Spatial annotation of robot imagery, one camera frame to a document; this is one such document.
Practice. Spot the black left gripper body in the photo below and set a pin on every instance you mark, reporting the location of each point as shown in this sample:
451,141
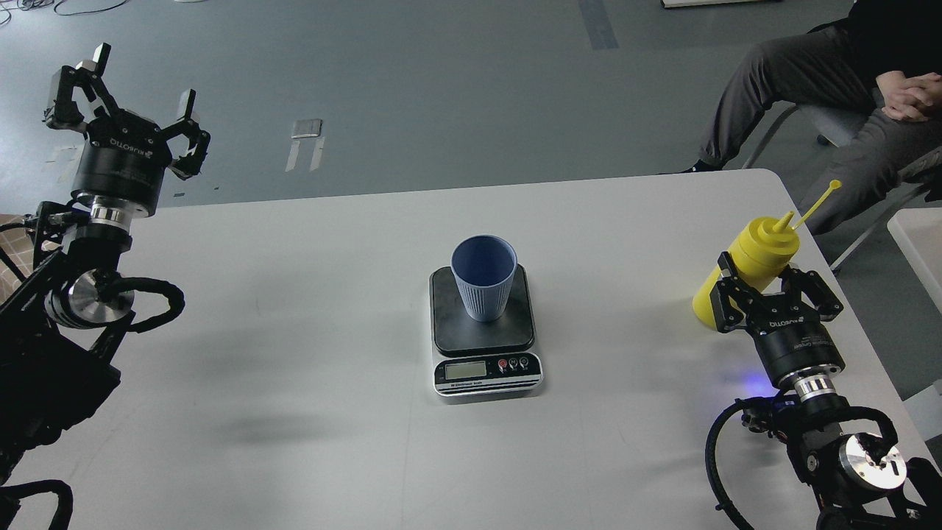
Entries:
125,157

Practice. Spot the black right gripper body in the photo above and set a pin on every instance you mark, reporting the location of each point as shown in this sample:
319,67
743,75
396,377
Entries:
791,339

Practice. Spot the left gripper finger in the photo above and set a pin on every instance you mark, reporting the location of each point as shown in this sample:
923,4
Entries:
62,112
190,164

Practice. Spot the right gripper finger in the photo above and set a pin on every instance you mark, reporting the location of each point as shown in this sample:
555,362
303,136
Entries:
733,300
806,293

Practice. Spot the yellow squeeze seasoning bottle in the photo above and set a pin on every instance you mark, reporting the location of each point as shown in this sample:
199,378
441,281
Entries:
767,244

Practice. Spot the blue ribbed plastic cup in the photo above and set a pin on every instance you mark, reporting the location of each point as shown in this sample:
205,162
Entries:
484,267

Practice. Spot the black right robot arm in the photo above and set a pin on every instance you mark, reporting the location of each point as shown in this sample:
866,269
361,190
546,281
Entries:
847,454

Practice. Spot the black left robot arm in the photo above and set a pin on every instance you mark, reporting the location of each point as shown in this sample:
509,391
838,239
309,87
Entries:
62,326

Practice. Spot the black digital kitchen scale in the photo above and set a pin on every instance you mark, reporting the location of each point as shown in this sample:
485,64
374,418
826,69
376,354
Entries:
471,359

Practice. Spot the seated person clasped hands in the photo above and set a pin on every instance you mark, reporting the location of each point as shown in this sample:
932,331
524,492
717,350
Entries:
910,99

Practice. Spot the grey floor plate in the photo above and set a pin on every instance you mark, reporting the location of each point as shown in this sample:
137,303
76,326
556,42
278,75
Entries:
306,128

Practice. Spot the seated person in black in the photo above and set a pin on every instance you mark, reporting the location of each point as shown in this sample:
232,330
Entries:
836,65

